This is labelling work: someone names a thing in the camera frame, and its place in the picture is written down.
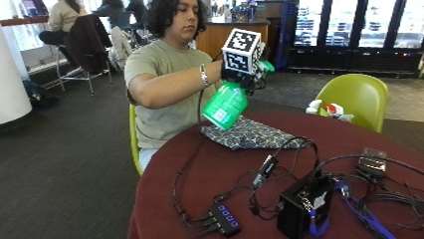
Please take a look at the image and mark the green spray bottle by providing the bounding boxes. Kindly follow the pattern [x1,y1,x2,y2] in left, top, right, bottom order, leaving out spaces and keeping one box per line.
[202,59,275,131]

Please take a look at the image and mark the white marker cube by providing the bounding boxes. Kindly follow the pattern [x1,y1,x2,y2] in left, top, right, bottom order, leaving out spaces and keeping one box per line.
[219,28,266,77]

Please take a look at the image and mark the wooden counter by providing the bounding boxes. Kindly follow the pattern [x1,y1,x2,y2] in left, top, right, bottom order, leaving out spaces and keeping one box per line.
[195,15,271,62]

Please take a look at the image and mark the patterned dark cloth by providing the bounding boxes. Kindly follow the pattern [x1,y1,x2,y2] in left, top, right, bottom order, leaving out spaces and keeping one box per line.
[201,116,311,151]

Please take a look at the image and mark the white red spray bottle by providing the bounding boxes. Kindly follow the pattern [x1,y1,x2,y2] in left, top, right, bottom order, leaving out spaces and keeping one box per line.
[323,103,356,122]

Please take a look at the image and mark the the person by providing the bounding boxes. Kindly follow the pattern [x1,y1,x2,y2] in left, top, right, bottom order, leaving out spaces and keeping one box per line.
[124,0,227,172]

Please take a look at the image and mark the green plastic chair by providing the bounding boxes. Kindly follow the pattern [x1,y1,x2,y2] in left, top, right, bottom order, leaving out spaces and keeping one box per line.
[314,73,391,134]
[128,103,146,177]

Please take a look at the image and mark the glass door refrigerators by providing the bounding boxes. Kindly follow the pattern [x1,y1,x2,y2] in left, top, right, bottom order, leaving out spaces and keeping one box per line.
[278,0,424,75]

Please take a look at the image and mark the beige coat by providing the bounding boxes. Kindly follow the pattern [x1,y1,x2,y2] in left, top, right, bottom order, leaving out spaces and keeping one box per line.
[109,25,136,69]

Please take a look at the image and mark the small black silver device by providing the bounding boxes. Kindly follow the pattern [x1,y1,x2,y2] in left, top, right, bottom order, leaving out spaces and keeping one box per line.
[355,146,388,177]

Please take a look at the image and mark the black box device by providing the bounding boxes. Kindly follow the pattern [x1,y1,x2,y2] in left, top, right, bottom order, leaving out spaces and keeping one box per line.
[275,174,338,239]

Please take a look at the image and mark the metal stool chair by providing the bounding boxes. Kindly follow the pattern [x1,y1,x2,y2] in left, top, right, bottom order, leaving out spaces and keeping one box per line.
[55,43,114,98]

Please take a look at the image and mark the dark jacket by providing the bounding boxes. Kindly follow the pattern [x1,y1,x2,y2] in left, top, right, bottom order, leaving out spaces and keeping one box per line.
[63,13,114,75]

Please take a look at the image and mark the black usb hub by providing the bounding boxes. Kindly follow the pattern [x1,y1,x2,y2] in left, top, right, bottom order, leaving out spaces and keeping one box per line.
[207,201,242,238]

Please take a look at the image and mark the black backpack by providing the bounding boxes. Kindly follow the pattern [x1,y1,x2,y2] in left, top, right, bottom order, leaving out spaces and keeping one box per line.
[21,79,60,109]

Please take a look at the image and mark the white column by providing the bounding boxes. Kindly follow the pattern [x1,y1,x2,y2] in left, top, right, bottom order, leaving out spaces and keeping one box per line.
[0,25,35,126]

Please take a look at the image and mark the silver bracelet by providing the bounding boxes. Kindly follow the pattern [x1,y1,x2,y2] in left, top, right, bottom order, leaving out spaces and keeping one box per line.
[199,63,211,89]

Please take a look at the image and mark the black looped cable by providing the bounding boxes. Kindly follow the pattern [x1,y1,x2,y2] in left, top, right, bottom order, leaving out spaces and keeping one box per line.
[270,135,320,177]

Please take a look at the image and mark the black cable adapter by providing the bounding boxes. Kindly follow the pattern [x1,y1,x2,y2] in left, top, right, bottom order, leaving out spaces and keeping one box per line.
[250,154,281,190]

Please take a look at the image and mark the black glove cable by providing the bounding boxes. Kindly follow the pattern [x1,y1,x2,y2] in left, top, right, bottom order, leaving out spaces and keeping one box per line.
[172,88,222,230]

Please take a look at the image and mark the bundle of black cables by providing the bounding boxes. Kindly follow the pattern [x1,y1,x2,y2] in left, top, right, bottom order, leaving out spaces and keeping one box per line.
[314,153,424,233]

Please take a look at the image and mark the blue cable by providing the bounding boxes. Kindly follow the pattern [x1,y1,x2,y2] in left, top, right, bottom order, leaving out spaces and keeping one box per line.
[307,180,399,239]

